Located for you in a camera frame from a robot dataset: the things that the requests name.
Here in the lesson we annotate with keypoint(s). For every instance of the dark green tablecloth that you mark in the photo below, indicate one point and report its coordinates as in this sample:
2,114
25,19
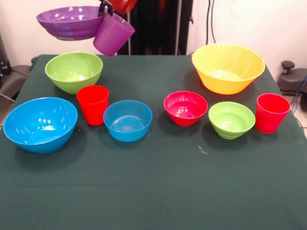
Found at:
153,179

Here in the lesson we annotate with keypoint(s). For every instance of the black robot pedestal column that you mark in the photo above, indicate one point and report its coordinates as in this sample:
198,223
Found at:
156,28

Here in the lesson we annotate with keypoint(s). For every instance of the large blue bowl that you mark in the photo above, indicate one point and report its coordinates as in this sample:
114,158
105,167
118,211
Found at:
40,129

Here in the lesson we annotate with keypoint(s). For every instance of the purple bowl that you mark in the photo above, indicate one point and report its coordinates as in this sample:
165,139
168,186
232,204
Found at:
67,22

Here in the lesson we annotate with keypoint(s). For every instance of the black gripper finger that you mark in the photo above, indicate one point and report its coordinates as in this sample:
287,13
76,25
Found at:
110,10
101,9

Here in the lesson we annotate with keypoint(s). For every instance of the large yellow bowl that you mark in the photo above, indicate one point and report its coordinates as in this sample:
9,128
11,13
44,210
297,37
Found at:
225,79

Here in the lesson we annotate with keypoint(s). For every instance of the small green bowl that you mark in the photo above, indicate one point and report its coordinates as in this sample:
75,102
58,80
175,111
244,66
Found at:
230,122

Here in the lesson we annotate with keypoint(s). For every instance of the small blue bowl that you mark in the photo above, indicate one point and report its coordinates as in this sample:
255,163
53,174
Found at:
127,129

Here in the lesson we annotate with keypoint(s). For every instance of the black knob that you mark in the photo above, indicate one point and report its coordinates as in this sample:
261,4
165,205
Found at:
287,65

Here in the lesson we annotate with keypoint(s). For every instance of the purple cup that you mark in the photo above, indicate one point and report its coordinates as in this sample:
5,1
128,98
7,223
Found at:
112,36

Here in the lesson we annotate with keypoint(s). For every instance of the large green bowl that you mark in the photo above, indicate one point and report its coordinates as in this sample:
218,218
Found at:
72,70

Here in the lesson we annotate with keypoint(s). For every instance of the small pink bowl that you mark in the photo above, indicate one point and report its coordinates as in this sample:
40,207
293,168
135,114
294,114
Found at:
185,112

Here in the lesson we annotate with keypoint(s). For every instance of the black equipment box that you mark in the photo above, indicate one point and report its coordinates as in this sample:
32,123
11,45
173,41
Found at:
3,60

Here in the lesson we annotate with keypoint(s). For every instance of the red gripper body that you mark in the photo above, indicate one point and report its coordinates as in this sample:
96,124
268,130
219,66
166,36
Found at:
123,6

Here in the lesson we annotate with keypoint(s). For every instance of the grey stand base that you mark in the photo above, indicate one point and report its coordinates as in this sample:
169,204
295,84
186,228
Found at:
14,79
293,81

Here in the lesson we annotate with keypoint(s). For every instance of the red cup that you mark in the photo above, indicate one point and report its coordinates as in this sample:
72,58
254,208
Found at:
271,119
93,110

